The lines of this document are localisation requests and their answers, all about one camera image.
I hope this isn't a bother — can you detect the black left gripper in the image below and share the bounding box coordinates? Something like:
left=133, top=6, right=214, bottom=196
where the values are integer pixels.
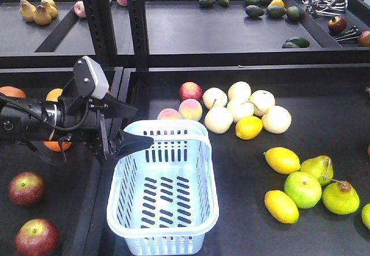
left=57, top=93, right=154, bottom=161

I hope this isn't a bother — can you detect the light blue plastic basket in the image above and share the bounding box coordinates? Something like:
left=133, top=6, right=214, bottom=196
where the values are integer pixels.
left=106, top=120, right=219, bottom=255

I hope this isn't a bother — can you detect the pink green peach left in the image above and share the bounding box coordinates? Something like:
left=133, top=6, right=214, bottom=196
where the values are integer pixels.
left=157, top=108, right=183, bottom=120

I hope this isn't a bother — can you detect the pink green peach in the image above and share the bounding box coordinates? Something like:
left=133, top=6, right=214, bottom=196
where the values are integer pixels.
left=157, top=108, right=183, bottom=120
left=178, top=98, right=203, bottom=121

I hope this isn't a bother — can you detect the small orange front left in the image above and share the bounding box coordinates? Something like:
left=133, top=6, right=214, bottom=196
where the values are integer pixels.
left=43, top=141, right=72, bottom=152

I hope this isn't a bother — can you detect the yellow orange fruit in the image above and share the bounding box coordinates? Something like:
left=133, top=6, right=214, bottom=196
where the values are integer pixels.
left=46, top=88, right=63, bottom=102

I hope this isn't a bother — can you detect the pink green peach right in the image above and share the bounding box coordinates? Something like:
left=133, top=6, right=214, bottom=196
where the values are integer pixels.
left=178, top=98, right=203, bottom=121

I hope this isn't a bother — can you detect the red apple on right stand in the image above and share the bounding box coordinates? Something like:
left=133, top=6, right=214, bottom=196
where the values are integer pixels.
left=179, top=81, right=203, bottom=101

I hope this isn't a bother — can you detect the white pear rear left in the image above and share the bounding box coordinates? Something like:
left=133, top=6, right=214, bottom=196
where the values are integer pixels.
left=202, top=87, right=228, bottom=109

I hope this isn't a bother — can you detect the white pear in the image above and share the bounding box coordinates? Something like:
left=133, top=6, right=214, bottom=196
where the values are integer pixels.
left=249, top=90, right=275, bottom=117
left=228, top=81, right=251, bottom=100
left=202, top=87, right=228, bottom=109
left=227, top=99, right=254, bottom=123
left=262, top=106, right=292, bottom=134
left=205, top=106, right=233, bottom=134

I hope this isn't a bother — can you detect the white pear front left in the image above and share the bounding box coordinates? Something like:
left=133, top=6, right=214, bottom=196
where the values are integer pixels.
left=205, top=106, right=233, bottom=134

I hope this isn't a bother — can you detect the dark red apple rear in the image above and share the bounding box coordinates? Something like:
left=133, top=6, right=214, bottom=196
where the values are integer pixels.
left=8, top=172, right=46, bottom=207

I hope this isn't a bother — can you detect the dark red apple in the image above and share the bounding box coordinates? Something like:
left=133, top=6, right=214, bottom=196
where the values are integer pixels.
left=14, top=218, right=60, bottom=255
left=8, top=172, right=46, bottom=207

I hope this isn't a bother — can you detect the orange behind centre apple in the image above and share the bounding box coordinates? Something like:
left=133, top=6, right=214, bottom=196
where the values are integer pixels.
left=0, top=86, right=27, bottom=98

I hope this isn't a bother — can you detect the white pear rear centre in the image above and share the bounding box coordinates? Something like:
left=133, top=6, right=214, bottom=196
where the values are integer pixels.
left=228, top=81, right=251, bottom=100

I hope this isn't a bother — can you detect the yellow lemon by pears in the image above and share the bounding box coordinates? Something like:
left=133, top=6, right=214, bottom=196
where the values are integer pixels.
left=235, top=116, right=263, bottom=140

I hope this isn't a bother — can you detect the yellow brown pears cluster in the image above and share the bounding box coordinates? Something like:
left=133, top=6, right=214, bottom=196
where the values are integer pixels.
left=18, top=0, right=58, bottom=25

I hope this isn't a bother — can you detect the dark red apple front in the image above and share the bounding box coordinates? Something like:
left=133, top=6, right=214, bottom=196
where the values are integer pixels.
left=14, top=218, right=60, bottom=255

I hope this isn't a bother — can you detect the white pear rear right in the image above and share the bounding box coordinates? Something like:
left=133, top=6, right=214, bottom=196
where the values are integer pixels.
left=249, top=90, right=275, bottom=117

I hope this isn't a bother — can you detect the white pear front right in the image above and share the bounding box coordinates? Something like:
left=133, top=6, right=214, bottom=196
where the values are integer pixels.
left=262, top=106, right=292, bottom=134

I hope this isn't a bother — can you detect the yellow lemon middle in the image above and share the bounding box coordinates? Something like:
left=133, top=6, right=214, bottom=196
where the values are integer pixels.
left=263, top=147, right=301, bottom=175

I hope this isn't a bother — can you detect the black upper display shelf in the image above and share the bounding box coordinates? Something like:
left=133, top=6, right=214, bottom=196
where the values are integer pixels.
left=1, top=0, right=369, bottom=68

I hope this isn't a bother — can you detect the yellow lemon front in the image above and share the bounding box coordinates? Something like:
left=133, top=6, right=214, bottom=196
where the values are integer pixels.
left=264, top=190, right=299, bottom=224

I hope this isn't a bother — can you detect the green apple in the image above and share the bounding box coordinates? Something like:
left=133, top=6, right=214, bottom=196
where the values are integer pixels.
left=284, top=171, right=321, bottom=209

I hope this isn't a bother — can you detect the green pear rear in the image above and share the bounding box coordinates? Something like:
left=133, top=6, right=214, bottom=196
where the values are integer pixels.
left=300, top=155, right=334, bottom=186

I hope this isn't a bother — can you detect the green pear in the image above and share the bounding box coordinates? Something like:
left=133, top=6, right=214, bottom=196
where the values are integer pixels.
left=321, top=176, right=360, bottom=215
left=300, top=155, right=334, bottom=186

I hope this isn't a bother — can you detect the green pear front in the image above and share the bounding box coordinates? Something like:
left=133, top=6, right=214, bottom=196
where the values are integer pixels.
left=321, top=176, right=360, bottom=215

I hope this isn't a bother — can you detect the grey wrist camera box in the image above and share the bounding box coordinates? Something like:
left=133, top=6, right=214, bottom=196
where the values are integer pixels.
left=73, top=55, right=109, bottom=99

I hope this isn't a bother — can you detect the black shelf upright post right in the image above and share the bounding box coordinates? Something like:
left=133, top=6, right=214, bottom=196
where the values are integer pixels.
left=128, top=0, right=149, bottom=69

